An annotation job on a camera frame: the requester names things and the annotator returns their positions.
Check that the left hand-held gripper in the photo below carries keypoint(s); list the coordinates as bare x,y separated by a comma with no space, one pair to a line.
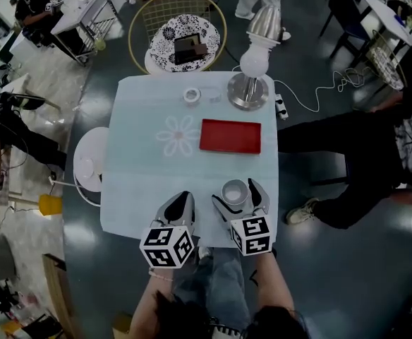
165,245

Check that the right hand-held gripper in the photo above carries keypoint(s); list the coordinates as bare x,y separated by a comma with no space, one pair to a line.
252,233

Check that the white cup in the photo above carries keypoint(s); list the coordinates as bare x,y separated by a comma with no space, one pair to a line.
235,191

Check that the red tray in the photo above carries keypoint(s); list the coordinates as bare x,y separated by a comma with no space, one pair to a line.
230,136

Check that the person's right forearm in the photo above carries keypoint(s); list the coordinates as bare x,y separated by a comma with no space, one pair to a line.
273,281

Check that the person's left forearm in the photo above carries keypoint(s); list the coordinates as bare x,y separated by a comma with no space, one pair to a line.
149,302

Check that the light blue flower tablecloth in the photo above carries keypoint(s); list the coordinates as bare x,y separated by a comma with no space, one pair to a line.
149,175

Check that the person's blue jeans legs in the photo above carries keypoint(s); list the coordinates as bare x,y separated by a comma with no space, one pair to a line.
220,284

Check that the white round stool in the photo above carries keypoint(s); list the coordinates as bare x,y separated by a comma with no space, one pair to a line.
89,164

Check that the white power strip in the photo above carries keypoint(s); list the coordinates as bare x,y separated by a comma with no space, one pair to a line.
281,106

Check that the silver table lamp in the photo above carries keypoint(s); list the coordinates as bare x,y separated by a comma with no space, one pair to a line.
248,92

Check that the clear small container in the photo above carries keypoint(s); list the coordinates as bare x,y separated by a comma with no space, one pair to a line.
213,95

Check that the white tape roll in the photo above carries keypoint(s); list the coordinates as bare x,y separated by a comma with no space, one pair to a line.
192,96

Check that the yellow box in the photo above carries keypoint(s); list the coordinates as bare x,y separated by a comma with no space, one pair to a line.
50,206

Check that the wooden board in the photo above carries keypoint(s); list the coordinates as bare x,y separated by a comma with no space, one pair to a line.
59,295

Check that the black tablet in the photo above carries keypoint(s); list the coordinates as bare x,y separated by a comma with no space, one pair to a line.
186,49

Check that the black white floral cushion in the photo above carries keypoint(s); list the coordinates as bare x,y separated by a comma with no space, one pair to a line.
167,44

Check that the grey chair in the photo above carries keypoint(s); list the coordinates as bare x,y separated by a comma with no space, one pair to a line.
3,256

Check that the dark blue chair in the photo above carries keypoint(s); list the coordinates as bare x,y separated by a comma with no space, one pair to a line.
345,9

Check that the white long table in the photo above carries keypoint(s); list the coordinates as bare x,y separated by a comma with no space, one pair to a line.
386,12

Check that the white metal frame table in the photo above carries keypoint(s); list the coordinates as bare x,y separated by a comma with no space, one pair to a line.
79,12

